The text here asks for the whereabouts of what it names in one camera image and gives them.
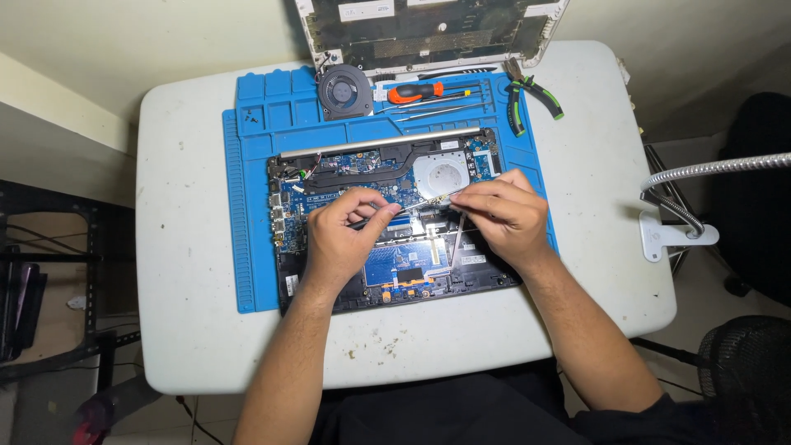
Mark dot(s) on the black round cooling fan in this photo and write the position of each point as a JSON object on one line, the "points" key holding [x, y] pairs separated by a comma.
{"points": [[345, 92]]}

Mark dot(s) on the opened black laptop chassis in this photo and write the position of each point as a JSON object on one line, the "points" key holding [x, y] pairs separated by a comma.
{"points": [[408, 259]]}

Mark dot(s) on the green black pliers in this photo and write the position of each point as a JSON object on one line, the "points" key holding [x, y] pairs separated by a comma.
{"points": [[515, 108]]}

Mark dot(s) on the orange black screwdriver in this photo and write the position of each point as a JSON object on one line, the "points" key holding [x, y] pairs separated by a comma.
{"points": [[417, 92]]}

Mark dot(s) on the person's right hand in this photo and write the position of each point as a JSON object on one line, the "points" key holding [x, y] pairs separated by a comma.
{"points": [[513, 222]]}

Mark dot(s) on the person's left hand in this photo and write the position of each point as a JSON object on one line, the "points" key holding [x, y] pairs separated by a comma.
{"points": [[333, 241]]}

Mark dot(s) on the silver tweezers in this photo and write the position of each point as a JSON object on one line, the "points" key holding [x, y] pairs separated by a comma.
{"points": [[440, 199], [445, 112], [426, 102]]}

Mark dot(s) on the blue silicone repair mat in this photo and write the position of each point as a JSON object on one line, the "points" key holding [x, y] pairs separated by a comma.
{"points": [[253, 185]]}

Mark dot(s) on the black metal rack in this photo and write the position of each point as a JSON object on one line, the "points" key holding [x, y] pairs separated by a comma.
{"points": [[62, 278]]}

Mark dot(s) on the long black spudger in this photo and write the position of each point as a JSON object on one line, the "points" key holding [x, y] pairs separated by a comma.
{"points": [[457, 72]]}

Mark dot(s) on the silver flat ribbon strip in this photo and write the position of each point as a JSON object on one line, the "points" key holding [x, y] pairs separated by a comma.
{"points": [[458, 241]]}

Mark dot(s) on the black mesh chair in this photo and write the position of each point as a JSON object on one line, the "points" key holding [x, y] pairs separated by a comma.
{"points": [[748, 371]]}

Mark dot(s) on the red grey appliance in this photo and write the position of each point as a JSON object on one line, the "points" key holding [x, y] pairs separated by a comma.
{"points": [[105, 408]]}

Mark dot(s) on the white laptop bottom cover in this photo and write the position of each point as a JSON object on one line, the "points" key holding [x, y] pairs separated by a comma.
{"points": [[432, 37]]}

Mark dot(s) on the black pry tool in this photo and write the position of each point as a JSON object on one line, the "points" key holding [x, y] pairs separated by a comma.
{"points": [[413, 211]]}

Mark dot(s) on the white lamp clamp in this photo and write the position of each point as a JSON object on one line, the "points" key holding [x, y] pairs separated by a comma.
{"points": [[661, 238]]}

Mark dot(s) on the person's black clothing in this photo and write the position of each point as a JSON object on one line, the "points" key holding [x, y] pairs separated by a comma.
{"points": [[445, 414]]}

